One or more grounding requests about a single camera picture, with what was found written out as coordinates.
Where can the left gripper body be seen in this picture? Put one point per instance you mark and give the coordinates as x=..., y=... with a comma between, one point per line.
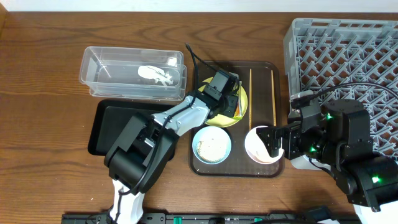
x=231, y=104

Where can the green yellow snack wrapper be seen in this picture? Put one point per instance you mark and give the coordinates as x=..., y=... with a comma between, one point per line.
x=239, y=109

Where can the crumpled white tissue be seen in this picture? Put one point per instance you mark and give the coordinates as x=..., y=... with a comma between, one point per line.
x=154, y=73

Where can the clear plastic bin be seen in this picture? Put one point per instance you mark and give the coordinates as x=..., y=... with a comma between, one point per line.
x=112, y=72

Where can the black waste tray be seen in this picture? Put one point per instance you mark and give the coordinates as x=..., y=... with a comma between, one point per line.
x=110, y=119

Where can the pile of rice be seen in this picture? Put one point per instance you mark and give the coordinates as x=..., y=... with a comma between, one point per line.
x=211, y=150

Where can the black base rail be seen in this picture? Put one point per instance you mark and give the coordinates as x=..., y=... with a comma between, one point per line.
x=161, y=218

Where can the grey dishwasher rack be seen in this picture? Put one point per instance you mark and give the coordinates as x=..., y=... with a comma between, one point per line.
x=357, y=56

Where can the pink bowl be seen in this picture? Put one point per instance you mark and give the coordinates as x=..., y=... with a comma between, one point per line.
x=258, y=146

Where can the blue bowl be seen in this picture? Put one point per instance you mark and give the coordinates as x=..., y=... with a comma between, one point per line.
x=211, y=132

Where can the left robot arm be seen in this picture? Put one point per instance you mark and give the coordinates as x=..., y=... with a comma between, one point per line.
x=140, y=153

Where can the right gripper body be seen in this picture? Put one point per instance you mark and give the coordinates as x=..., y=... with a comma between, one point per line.
x=283, y=140

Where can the brown serving tray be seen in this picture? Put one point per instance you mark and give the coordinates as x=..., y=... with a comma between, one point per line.
x=261, y=107

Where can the wooden chopstick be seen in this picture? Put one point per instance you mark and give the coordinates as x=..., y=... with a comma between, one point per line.
x=250, y=99
x=273, y=99

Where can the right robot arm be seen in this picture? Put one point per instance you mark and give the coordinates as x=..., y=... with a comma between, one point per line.
x=335, y=138

